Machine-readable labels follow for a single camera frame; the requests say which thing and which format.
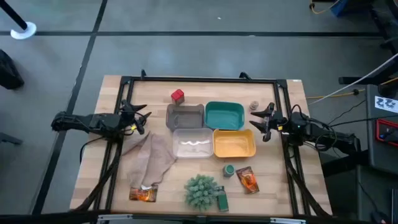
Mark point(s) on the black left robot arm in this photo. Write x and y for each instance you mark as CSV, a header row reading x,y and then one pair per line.
x,y
93,121

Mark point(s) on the red lid spice tin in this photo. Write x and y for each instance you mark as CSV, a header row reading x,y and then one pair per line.
x,y
177,96

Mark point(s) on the black aluminium table frame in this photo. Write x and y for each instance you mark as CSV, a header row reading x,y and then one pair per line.
x,y
199,79

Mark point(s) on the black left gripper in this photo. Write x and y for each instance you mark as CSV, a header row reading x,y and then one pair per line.
x,y
127,116

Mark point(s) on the black rig beam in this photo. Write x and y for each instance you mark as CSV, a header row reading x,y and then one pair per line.
x,y
46,217

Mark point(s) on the beige cloth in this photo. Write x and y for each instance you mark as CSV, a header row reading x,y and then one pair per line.
x,y
150,160

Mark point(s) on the black pole with white base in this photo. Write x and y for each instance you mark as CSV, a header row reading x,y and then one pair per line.
x,y
23,31

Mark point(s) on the orange taco seasoning packet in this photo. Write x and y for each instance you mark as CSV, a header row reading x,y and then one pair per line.
x,y
143,194
247,180

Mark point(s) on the red device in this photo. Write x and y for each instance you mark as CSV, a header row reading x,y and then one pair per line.
x,y
385,134

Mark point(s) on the dark grey cabinet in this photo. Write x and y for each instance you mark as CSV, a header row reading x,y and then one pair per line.
x,y
382,158

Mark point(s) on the blue box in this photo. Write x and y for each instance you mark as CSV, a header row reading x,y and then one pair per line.
x,y
339,7

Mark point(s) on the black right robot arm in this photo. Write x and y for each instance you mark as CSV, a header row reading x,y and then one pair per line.
x,y
326,135

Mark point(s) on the yellow plastic bin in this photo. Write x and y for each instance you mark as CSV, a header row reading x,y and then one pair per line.
x,y
234,143

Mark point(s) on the black bag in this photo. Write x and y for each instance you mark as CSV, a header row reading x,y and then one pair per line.
x,y
7,71

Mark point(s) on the succulent plant in patterned pot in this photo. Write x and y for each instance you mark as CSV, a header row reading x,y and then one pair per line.
x,y
201,192

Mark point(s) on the brown lid spice jar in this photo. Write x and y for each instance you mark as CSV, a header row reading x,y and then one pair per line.
x,y
253,105

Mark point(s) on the white printed sticker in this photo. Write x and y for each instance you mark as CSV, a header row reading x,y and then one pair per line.
x,y
385,103

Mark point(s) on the teal plastic bin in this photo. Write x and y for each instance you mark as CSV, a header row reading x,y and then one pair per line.
x,y
224,116

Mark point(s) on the clear plastic bin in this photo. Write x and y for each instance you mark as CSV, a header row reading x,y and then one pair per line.
x,y
192,143

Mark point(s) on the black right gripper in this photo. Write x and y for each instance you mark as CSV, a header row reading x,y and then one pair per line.
x,y
276,123

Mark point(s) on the grey plastic bin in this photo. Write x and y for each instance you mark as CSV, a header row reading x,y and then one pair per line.
x,y
186,119

